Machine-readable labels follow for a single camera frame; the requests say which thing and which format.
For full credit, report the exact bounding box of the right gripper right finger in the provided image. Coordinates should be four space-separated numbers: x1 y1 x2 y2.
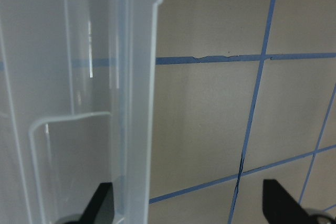
262 179 309 224

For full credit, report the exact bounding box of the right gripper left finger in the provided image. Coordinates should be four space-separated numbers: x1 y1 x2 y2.
79 182 115 224

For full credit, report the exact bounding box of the clear plastic box lid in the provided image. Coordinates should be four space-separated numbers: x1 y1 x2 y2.
1 0 163 223

